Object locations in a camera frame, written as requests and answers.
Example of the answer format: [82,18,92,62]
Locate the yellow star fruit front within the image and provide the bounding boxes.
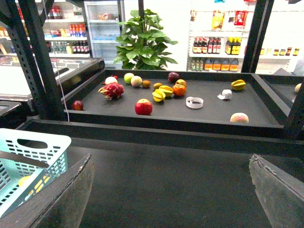
[152,89,166,102]

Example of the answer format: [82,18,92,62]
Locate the yellow mango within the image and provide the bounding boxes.
[18,175,50,199]

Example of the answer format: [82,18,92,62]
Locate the white foam net ring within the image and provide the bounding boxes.
[186,96,204,110]

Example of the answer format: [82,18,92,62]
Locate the black fruit tray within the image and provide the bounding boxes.
[66,69,290,138]

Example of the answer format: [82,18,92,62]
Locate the orange persimmon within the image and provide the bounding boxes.
[172,84,187,96]

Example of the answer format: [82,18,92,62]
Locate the yellow star fruit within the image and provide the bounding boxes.
[159,85,173,97]
[152,89,166,102]
[231,79,246,91]

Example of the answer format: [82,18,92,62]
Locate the red yellow apple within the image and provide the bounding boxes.
[175,79,187,87]

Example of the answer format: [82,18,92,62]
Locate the small dark red plum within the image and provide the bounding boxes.
[72,100,84,111]

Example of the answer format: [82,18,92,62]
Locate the yellow star fruit far right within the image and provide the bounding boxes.
[231,79,246,91]

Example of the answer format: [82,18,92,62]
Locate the crumpled white foam net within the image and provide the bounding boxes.
[217,89,232,100]

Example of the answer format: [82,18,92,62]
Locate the glass door refrigerator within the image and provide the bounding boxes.
[84,0,125,69]

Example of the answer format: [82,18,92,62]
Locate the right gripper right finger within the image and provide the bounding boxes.
[249,154,304,228]

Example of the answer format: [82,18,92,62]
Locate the chest freezer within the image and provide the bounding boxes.
[0,56,105,102]

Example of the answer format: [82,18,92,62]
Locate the green apple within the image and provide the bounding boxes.
[124,73,134,85]

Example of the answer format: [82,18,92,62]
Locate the black shelf post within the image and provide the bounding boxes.
[0,0,67,121]

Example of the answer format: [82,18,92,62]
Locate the green potted plant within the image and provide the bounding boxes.
[114,9,178,70]

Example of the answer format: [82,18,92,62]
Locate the pale round melon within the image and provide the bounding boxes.
[131,76,143,87]

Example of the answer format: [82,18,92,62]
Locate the brown kiwi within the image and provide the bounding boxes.
[153,83,163,90]
[142,80,151,88]

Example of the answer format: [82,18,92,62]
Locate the large red apple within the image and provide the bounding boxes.
[134,99,153,115]

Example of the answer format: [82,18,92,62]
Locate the white pomegranate fruit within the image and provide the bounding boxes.
[103,75,118,85]

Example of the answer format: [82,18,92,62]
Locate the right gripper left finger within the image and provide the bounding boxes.
[0,154,95,228]

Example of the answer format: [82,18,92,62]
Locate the light blue plastic basket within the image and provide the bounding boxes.
[0,128,71,216]

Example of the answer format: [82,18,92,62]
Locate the yellow star fruit behind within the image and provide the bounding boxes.
[159,85,173,97]

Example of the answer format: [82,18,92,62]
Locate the pale peach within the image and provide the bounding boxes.
[230,113,249,123]

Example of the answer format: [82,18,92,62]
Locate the pink dragon fruit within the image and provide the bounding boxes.
[98,82,124,100]

